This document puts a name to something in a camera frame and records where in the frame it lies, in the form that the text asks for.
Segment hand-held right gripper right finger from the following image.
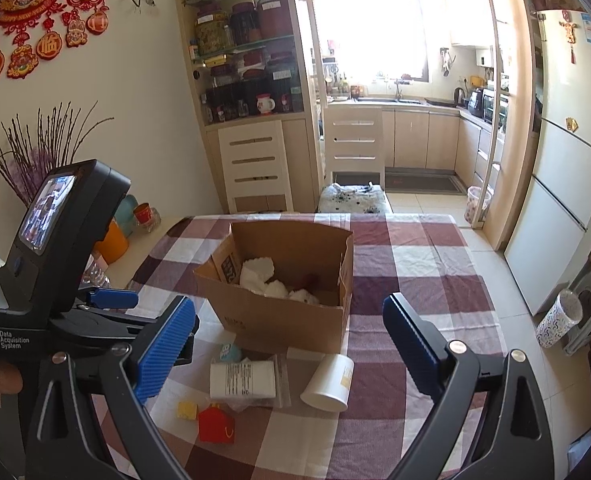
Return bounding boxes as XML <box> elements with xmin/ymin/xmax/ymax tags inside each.
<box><xmin>382</xmin><ymin>291</ymin><xmax>556</xmax><ymax>480</ymax></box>

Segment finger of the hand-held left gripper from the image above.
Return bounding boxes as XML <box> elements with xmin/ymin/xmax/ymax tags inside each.
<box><xmin>78</xmin><ymin>286</ymin><xmax>141</xmax><ymax>311</ymax></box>
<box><xmin>50</xmin><ymin>309</ymin><xmax>167</xmax><ymax>354</ymax></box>

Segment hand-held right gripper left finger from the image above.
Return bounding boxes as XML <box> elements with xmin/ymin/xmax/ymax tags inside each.
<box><xmin>22</xmin><ymin>295</ymin><xmax>198</xmax><ymax>480</ymax></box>

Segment white pack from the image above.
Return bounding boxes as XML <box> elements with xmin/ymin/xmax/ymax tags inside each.
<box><xmin>209</xmin><ymin>352</ymin><xmax>292</xmax><ymax>413</ymax></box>

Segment white paper cup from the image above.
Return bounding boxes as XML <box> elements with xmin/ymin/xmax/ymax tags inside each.
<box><xmin>300</xmin><ymin>353</ymin><xmax>355</xmax><ymax>413</ymax></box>

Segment red house-shaped box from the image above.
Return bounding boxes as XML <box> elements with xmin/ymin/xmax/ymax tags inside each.
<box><xmin>197</xmin><ymin>404</ymin><xmax>236</xmax><ymax>444</ymax></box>

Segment brown cardboard box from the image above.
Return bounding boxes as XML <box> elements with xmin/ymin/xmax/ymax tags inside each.
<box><xmin>192</xmin><ymin>220</ymin><xmax>355</xmax><ymax>356</ymax></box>

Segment white tissue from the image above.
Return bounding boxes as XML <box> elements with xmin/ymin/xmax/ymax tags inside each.
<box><xmin>239</xmin><ymin>256</ymin><xmax>277</xmax><ymax>296</ymax></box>

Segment white cat plush red bow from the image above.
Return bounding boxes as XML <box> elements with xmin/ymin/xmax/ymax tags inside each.
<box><xmin>289</xmin><ymin>272</ymin><xmax>323</xmax><ymax>307</ymax></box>

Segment clear water bottle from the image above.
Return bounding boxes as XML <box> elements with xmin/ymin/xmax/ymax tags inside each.
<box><xmin>82</xmin><ymin>255</ymin><xmax>111</xmax><ymax>291</ymax></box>

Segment orange canister black lid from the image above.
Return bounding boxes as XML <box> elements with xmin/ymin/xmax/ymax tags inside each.
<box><xmin>94</xmin><ymin>220</ymin><xmax>129</xmax><ymax>264</ymax></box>

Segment dark dried branches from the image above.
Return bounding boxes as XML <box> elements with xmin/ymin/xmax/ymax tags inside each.
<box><xmin>0</xmin><ymin>101</ymin><xmax>116</xmax><ymax>207</ymax></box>

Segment checked tablecloth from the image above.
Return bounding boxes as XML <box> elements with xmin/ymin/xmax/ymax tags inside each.
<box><xmin>125</xmin><ymin>212</ymin><xmax>509</xmax><ymax>480</ymax></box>

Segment patterned white bin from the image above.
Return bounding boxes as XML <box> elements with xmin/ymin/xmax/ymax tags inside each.
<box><xmin>535</xmin><ymin>289</ymin><xmax>583</xmax><ymax>348</ymax></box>

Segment patterned wastebasket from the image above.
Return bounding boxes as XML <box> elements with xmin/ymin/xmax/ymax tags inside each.
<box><xmin>465</xmin><ymin>186</ymin><xmax>493</xmax><ymax>226</ymax></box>

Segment printed chair cushion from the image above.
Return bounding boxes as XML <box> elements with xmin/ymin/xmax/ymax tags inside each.
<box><xmin>318</xmin><ymin>183</ymin><xmax>393</xmax><ymax>214</ymax></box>

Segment white slatted chair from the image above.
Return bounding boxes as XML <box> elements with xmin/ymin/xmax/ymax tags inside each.
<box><xmin>324</xmin><ymin>107</ymin><xmax>387</xmax><ymax>191</ymax></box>
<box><xmin>218</xmin><ymin>120</ymin><xmax>294</xmax><ymax>214</ymax></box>

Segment dark floor mat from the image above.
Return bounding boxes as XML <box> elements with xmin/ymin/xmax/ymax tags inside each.
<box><xmin>384</xmin><ymin>172</ymin><xmax>469</xmax><ymax>196</ymax></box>

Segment kitchen base cabinets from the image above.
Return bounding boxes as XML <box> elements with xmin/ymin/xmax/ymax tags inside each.
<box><xmin>380</xmin><ymin>102</ymin><xmax>506</xmax><ymax>196</ymax></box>

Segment white refrigerator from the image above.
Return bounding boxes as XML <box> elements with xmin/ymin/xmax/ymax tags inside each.
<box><xmin>503</xmin><ymin>7</ymin><xmax>591</xmax><ymax>318</ymax></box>

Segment beige display cabinet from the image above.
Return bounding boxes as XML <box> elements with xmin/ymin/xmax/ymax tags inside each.
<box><xmin>168</xmin><ymin>0</ymin><xmax>326</xmax><ymax>216</ymax></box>

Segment large jar yellow contents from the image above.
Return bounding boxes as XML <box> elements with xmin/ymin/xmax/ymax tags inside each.
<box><xmin>195</xmin><ymin>7</ymin><xmax>232</xmax><ymax>57</ymax></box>

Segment toaster oven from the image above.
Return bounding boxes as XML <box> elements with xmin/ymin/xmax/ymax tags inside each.
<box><xmin>481</xmin><ymin>89</ymin><xmax>506</xmax><ymax>123</ymax></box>

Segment large jar dark contents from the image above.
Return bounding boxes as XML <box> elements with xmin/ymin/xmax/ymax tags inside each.
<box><xmin>230</xmin><ymin>1</ymin><xmax>262</xmax><ymax>45</ymax></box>

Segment large jar red-brown contents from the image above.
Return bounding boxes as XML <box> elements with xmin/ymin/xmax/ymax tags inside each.
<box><xmin>255</xmin><ymin>0</ymin><xmax>295</xmax><ymax>40</ymax></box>

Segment red hanging knot ornament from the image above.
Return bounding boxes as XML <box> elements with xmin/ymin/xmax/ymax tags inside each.
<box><xmin>560</xmin><ymin>19</ymin><xmax>579</xmax><ymax>63</ymax></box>

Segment red wall decoration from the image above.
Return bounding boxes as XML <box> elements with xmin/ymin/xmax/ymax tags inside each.
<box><xmin>0</xmin><ymin>0</ymin><xmax>111</xmax><ymax>86</ymax></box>

